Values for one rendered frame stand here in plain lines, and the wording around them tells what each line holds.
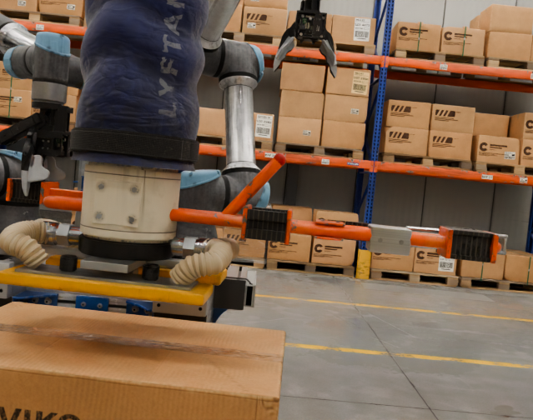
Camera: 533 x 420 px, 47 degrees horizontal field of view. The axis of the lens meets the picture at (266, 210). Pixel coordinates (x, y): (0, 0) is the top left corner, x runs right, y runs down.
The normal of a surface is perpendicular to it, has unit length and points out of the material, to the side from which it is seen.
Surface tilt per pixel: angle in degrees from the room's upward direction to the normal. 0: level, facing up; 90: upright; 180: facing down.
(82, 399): 90
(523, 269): 90
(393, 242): 90
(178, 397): 90
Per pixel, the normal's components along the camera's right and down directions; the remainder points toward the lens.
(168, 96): 0.74, -0.11
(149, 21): 0.43, -0.28
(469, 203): 0.01, 0.06
